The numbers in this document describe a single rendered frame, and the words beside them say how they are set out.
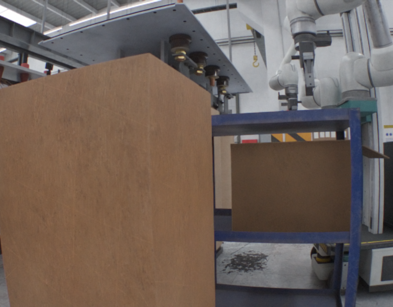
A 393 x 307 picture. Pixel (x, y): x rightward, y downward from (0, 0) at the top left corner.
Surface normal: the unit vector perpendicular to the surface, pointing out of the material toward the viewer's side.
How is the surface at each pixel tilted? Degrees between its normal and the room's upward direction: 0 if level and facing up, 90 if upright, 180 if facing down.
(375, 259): 90
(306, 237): 90
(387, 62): 119
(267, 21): 90
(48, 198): 90
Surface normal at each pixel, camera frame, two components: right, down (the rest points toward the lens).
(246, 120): -0.34, -0.01
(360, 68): -0.67, -0.06
